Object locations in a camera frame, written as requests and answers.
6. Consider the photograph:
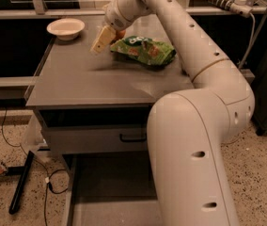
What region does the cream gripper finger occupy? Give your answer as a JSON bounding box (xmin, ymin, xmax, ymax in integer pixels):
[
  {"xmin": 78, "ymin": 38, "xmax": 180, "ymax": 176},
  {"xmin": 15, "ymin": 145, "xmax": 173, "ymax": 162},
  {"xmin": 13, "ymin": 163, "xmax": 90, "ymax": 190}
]
[{"xmin": 90, "ymin": 25, "xmax": 116, "ymax": 54}]

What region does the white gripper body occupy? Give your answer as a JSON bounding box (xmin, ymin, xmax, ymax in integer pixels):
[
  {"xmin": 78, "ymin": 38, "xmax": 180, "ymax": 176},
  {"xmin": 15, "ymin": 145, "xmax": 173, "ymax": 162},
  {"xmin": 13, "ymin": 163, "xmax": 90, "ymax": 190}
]
[{"xmin": 104, "ymin": 0, "xmax": 136, "ymax": 31}]

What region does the white paper bowl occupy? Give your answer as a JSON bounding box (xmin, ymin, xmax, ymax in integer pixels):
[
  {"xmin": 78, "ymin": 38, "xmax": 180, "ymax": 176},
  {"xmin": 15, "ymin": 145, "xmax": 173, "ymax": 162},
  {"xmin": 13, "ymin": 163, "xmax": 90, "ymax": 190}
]
[{"xmin": 47, "ymin": 18, "xmax": 85, "ymax": 40}]

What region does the orange fruit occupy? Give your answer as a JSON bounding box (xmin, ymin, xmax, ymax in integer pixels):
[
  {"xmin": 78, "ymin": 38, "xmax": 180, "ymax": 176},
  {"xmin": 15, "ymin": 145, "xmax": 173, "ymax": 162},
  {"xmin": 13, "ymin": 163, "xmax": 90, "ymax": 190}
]
[{"xmin": 115, "ymin": 30, "xmax": 126, "ymax": 40}]

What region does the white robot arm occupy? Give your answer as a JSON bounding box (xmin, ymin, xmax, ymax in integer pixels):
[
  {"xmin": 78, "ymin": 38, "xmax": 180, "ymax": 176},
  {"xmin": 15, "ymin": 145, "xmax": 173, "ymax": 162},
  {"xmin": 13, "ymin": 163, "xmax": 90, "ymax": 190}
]
[{"xmin": 104, "ymin": 0, "xmax": 255, "ymax": 226}]

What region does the grey drawer cabinet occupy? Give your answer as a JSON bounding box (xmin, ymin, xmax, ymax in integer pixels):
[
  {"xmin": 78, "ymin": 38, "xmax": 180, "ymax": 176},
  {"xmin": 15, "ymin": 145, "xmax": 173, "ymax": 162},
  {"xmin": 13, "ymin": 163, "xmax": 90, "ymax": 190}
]
[{"xmin": 24, "ymin": 14, "xmax": 203, "ymax": 226}]

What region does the grey upper drawer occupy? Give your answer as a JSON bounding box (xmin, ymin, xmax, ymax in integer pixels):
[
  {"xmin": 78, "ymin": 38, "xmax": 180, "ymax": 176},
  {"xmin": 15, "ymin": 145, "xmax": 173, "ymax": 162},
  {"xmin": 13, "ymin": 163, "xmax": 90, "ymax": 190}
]
[{"xmin": 40, "ymin": 105, "xmax": 150, "ymax": 154}]

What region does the open grey middle drawer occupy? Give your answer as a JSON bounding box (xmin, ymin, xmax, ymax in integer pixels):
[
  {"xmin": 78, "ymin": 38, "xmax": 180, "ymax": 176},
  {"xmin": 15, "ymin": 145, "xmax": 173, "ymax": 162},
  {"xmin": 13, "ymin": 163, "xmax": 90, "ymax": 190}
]
[{"xmin": 61, "ymin": 151, "xmax": 163, "ymax": 226}]

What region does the green chip bag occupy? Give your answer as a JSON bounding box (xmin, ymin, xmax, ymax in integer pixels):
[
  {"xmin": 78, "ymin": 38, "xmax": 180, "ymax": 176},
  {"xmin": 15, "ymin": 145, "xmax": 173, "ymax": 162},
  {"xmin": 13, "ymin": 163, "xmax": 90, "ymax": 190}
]
[{"xmin": 110, "ymin": 36, "xmax": 176, "ymax": 66}]

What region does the striped tube with white cap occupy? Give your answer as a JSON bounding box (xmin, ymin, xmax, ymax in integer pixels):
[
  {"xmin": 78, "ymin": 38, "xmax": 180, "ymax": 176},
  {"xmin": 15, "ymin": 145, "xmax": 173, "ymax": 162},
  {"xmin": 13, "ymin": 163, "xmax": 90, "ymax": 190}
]
[{"xmin": 206, "ymin": 0, "xmax": 252, "ymax": 18}]

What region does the black floor stand bar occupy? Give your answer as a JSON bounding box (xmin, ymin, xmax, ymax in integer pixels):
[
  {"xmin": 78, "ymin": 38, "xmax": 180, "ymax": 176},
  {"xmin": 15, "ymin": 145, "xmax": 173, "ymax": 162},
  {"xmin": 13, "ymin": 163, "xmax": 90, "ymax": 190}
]
[{"xmin": 8, "ymin": 151, "xmax": 34, "ymax": 215}]

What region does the black drawer handle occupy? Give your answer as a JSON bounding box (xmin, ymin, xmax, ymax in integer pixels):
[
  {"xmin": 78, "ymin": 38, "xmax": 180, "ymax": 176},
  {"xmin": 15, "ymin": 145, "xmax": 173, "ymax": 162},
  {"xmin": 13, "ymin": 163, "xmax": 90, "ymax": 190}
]
[{"xmin": 119, "ymin": 134, "xmax": 147, "ymax": 143}]

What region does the black floor cable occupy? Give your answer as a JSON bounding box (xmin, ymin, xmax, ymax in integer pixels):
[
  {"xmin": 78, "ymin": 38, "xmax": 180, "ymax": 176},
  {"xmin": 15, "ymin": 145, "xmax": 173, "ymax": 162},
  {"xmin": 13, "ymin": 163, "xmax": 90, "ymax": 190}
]
[{"xmin": 0, "ymin": 108, "xmax": 70, "ymax": 226}]

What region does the white cable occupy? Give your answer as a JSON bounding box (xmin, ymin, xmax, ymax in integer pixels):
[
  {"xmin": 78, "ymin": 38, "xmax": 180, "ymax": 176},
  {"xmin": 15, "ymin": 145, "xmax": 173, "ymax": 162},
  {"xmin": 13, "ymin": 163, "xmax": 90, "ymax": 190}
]
[{"xmin": 238, "ymin": 12, "xmax": 256, "ymax": 70}]

